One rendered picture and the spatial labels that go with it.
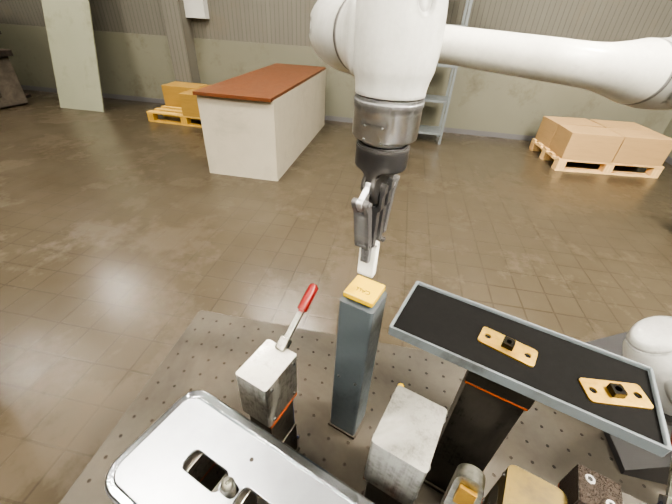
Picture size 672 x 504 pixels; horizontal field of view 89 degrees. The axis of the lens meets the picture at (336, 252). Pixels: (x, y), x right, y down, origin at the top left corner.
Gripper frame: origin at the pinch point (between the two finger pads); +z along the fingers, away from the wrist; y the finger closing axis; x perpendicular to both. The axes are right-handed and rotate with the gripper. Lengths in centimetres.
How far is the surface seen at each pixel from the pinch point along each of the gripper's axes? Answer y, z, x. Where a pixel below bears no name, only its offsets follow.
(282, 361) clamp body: 14.9, 17.2, -7.9
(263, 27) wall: -461, -8, -403
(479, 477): 18.5, 12.4, 25.7
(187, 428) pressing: 30.2, 23.2, -16.1
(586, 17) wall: -612, -46, 35
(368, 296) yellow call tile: 1.4, 7.1, 1.6
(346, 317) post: 3.2, 12.6, -1.5
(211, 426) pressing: 28.0, 23.2, -13.0
